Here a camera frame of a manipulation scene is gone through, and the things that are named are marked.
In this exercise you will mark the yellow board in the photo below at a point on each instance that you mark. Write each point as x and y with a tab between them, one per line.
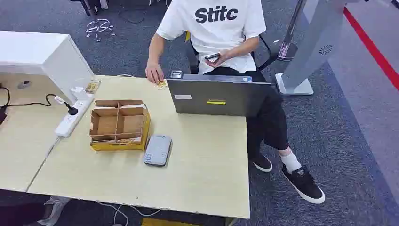
162	222

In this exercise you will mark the grey laptop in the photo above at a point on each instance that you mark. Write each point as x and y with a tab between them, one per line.
218	95

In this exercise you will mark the person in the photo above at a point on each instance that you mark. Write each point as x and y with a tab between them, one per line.
218	34

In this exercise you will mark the clear small card container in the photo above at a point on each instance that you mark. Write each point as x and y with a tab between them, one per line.
92	86

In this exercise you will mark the grey flat case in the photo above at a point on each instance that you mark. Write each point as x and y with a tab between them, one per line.
157	150

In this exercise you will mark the person's left hand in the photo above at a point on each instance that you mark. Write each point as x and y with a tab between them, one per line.
220	58

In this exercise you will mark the dark furniture legs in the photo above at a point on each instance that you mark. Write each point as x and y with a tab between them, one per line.
92	6

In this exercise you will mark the small white plug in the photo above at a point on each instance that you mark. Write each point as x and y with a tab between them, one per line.
59	99

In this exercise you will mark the black phone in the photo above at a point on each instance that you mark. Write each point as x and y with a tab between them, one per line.
212	57

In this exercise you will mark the black pole with base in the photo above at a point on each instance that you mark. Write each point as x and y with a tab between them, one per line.
286	50

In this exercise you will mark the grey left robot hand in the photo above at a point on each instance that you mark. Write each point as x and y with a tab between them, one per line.
56	208

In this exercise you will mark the black object at desk edge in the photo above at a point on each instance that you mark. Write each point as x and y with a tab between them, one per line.
2	116

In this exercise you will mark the wooden box with dividers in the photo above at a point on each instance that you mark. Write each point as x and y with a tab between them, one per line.
120	124

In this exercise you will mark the white desk partition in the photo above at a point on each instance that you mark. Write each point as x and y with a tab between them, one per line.
46	53

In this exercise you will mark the person's right hand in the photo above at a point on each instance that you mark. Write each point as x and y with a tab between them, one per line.
154	73

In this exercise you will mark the small grey puck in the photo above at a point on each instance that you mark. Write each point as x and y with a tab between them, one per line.
23	84

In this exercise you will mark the small stack of cards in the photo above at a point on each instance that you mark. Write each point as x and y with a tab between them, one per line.
162	84

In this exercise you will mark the small silver black device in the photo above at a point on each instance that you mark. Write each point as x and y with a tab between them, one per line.
176	74

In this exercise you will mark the grey floor stand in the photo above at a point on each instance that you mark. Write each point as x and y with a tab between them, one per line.
311	46

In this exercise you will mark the white power strip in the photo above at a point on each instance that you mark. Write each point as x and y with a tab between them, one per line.
71	120

